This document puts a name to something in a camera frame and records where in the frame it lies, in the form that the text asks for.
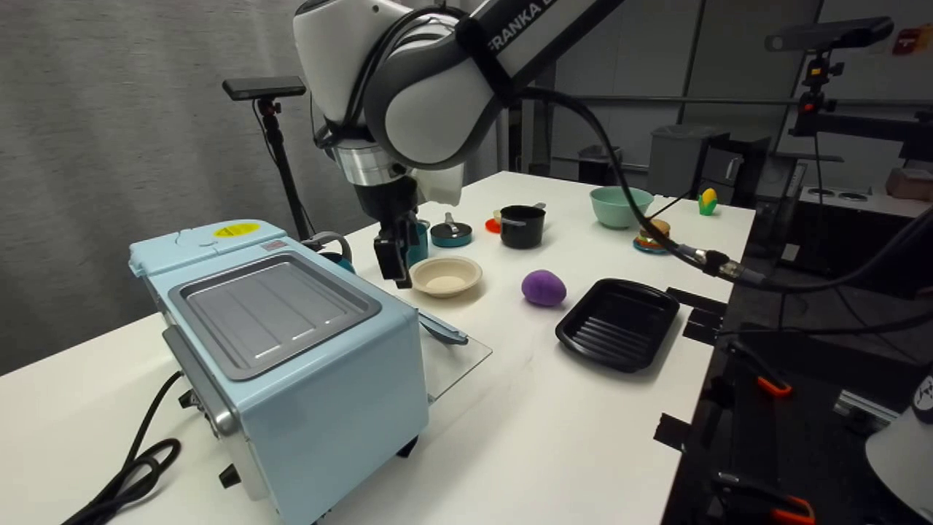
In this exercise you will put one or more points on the yellow green toy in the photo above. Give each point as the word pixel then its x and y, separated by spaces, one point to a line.
pixel 710 201

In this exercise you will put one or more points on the light blue toaster oven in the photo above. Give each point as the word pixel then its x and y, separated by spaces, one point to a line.
pixel 321 417

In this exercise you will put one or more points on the orange and beige plate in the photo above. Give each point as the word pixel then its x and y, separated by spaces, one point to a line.
pixel 493 226

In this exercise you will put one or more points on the beige bowl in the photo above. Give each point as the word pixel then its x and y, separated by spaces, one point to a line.
pixel 445 278

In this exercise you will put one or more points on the black clamp orange tip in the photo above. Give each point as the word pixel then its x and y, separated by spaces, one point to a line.
pixel 773 385
pixel 798 510

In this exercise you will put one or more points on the black box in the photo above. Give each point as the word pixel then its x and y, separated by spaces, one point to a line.
pixel 595 163

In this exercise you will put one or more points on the black camera on tripod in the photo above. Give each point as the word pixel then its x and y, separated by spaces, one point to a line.
pixel 263 89

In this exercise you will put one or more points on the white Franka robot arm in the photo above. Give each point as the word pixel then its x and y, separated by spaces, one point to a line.
pixel 439 89

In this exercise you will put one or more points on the grey curtain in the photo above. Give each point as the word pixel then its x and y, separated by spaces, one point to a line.
pixel 117 146

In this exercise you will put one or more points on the mint green bowl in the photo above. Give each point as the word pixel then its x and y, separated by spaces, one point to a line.
pixel 612 208

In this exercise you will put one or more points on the black camera on clamp arm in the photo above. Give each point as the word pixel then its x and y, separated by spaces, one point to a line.
pixel 825 32

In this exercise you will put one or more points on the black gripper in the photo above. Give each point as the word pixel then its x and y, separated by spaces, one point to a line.
pixel 389 204

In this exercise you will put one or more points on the black tape strip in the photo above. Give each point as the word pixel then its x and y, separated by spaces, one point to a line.
pixel 700 312
pixel 672 430

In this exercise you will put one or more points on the grey dome-shaped object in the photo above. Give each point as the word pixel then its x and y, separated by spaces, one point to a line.
pixel 904 455

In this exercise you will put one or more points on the black tripod stand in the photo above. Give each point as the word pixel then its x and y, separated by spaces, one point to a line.
pixel 283 171

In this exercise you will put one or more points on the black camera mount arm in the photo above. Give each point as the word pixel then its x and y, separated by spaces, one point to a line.
pixel 819 89

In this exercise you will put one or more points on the black baking tray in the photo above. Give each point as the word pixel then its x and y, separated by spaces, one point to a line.
pixel 617 324

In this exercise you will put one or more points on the purple ball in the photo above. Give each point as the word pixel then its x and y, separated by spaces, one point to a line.
pixel 542 289

